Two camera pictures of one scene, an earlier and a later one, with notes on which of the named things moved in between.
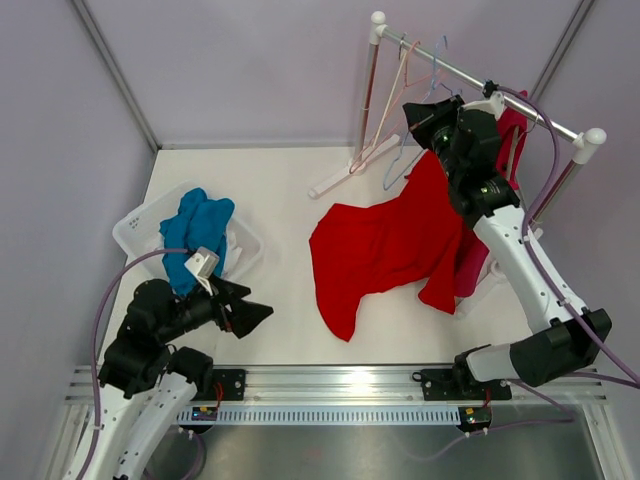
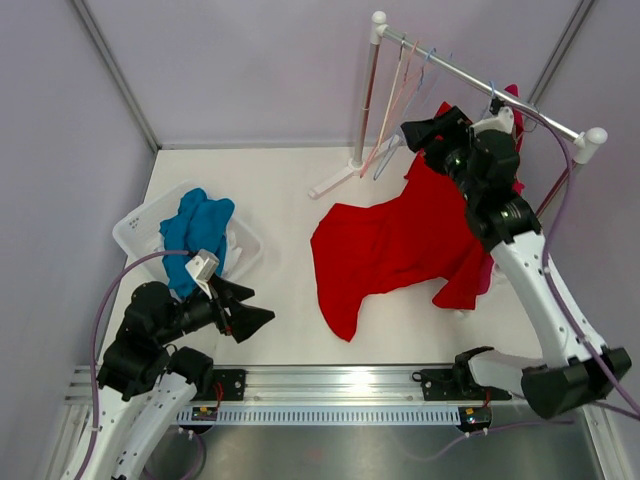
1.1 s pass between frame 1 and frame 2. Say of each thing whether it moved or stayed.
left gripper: stayed
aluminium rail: stayed
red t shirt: moved
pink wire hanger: moved
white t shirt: stayed
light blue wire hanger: moved
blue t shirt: stayed
